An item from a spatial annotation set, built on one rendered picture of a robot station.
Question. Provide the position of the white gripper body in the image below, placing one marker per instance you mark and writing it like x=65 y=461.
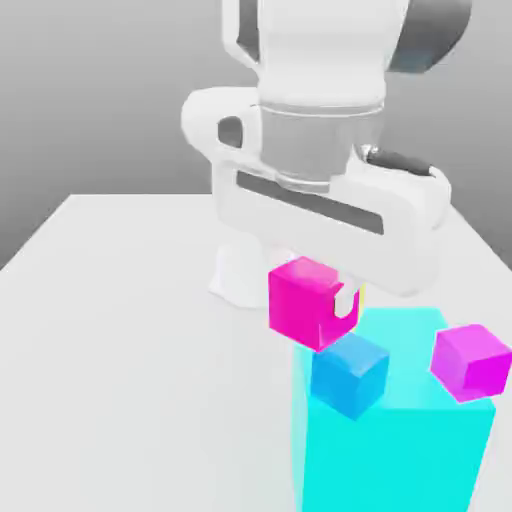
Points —
x=404 y=256

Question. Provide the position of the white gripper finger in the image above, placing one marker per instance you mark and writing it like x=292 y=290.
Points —
x=343 y=302
x=284 y=256

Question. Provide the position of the small magenta cube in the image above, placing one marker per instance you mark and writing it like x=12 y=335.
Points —
x=296 y=308

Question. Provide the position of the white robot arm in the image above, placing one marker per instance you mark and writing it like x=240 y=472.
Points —
x=320 y=48

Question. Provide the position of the small yellow cube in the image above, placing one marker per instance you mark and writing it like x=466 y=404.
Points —
x=362 y=300

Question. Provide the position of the small blue cube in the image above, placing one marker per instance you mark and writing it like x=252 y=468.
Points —
x=348 y=376

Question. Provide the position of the small purple cube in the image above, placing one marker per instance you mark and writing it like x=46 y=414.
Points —
x=464 y=352

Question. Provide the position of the large cyan box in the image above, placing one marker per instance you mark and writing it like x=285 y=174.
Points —
x=392 y=460

